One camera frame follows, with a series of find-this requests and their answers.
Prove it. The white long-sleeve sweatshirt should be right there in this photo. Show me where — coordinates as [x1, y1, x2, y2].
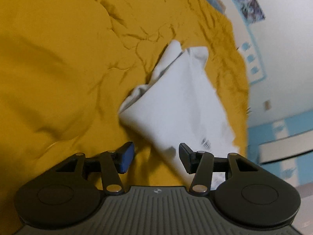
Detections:
[118, 39, 240, 185]

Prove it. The blue white wardrobe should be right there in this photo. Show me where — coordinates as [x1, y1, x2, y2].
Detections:
[247, 110, 312, 187]

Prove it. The mustard yellow quilted bedspread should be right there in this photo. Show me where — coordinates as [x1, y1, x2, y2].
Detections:
[1, 0, 249, 234]

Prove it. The white blue headboard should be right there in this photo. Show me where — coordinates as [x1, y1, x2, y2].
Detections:
[225, 0, 266, 85]

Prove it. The beige wall switch plate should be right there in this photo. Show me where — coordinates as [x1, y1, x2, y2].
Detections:
[263, 100, 271, 111]

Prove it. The anime wall poster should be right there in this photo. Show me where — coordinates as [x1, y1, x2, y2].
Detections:
[234, 0, 265, 24]

